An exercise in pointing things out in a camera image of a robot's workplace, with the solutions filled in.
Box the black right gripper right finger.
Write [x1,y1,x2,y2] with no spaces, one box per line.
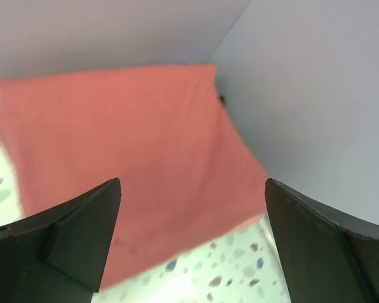
[265,179,379,303]

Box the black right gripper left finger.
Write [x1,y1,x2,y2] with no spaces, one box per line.
[0,178,121,303]

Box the red t-shirt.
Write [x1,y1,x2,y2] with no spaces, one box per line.
[0,65,267,288]

